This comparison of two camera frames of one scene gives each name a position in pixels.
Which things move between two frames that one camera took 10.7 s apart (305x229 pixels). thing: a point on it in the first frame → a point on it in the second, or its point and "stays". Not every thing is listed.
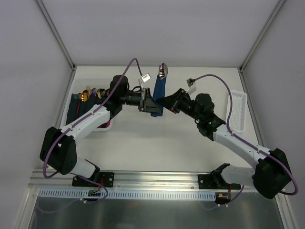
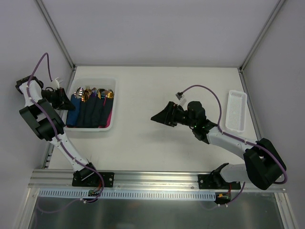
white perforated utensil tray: [238, 118] stays
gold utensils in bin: [101, 93] stays
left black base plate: [106, 179] stays
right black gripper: [177, 101] → [171, 114]
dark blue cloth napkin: [159, 92] → [74, 116]
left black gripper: [145, 99] → [60, 97]
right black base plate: [215, 181] stays
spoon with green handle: [163, 70] → [79, 92]
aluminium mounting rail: [135, 180] stays
